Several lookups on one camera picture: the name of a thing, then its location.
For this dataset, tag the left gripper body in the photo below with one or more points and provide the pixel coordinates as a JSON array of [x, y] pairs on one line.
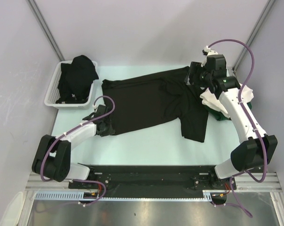
[[108, 129]]

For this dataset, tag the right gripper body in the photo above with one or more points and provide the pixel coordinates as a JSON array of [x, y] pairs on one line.
[[202, 76]]

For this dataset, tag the black t-shirt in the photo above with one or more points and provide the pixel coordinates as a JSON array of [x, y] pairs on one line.
[[150, 100]]

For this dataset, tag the white plastic laundry basket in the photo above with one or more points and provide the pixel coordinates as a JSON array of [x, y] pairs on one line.
[[52, 94]]

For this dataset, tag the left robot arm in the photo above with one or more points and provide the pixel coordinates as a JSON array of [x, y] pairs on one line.
[[53, 156]]

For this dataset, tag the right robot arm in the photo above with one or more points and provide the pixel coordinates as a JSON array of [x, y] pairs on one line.
[[256, 147]]

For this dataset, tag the white folded t-shirt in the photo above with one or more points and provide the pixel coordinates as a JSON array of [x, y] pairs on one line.
[[210, 100]]

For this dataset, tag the black clothes pile in basket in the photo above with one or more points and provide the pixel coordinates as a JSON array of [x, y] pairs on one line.
[[75, 81]]

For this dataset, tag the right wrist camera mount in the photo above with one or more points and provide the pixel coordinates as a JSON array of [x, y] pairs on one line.
[[207, 51]]

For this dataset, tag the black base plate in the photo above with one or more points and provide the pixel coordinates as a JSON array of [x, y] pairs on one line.
[[155, 182]]

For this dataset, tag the grey slotted cable duct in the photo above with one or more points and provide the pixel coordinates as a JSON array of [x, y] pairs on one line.
[[59, 195]]

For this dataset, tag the aluminium frame rail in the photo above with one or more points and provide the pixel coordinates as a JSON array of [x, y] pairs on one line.
[[35, 183]]

